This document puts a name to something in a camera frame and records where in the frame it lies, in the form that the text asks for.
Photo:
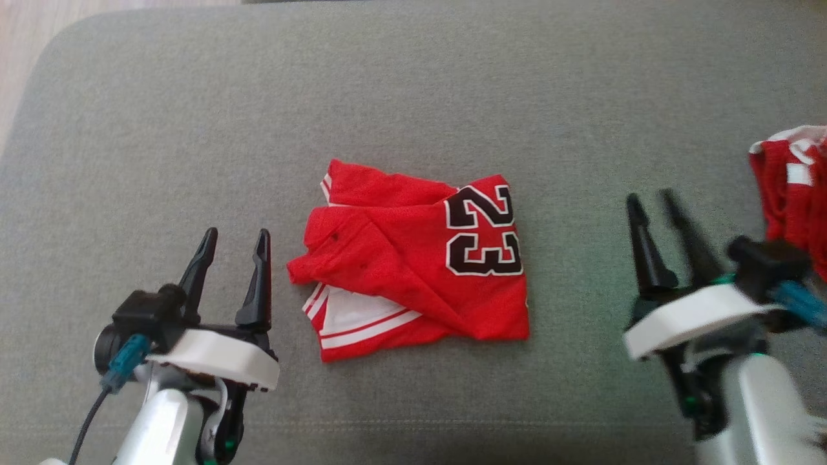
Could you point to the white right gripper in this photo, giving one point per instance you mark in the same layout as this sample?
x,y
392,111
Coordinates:
x,y
691,316

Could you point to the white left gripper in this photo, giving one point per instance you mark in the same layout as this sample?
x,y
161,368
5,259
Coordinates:
x,y
219,355

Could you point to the red shorts with white trim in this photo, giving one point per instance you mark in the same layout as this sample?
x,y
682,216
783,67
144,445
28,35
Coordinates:
x,y
795,206

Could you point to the red jersey with number 23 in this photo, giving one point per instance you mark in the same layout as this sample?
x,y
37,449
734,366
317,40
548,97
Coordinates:
x,y
420,284

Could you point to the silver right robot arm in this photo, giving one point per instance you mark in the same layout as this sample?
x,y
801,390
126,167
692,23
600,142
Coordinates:
x,y
762,413

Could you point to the wide grey sofa seat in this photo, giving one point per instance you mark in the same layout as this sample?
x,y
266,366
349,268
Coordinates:
x,y
452,84

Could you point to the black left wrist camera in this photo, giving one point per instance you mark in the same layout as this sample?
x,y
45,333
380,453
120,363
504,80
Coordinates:
x,y
145,310

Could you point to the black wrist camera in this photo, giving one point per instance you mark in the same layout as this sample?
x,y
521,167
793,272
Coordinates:
x,y
145,310
765,265

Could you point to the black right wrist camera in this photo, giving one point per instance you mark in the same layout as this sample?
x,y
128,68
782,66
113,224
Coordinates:
x,y
765,265

